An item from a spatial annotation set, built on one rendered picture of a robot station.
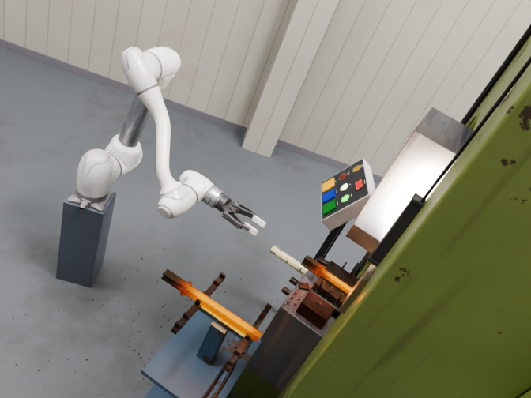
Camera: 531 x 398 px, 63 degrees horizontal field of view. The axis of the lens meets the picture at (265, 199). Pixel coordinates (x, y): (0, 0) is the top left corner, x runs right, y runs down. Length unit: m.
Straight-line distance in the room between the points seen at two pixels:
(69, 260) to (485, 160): 2.20
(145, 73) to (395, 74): 2.91
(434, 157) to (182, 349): 1.13
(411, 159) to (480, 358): 0.58
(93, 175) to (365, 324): 1.48
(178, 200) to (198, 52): 2.65
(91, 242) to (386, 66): 3.03
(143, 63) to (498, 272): 1.50
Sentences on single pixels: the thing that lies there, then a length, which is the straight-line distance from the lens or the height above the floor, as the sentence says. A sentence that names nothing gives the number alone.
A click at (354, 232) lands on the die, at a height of 1.31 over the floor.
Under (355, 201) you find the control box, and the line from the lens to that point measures 2.14.
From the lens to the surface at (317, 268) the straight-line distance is 1.88.
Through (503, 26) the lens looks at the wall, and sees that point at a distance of 4.52.
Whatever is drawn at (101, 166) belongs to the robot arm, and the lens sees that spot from 2.23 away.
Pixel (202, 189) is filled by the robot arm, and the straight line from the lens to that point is 1.94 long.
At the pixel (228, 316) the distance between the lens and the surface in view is 1.57.
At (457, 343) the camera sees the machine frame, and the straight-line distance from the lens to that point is 1.26.
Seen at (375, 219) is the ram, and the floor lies 1.43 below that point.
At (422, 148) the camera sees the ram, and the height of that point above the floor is 1.73.
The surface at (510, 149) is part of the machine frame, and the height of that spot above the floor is 1.95.
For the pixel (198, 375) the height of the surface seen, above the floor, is 0.72.
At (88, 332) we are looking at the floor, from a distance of 2.62.
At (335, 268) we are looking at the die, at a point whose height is 0.99.
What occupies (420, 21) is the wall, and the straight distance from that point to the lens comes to 4.29.
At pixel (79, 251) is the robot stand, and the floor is 0.28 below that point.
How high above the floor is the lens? 2.21
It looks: 35 degrees down
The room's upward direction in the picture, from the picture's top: 25 degrees clockwise
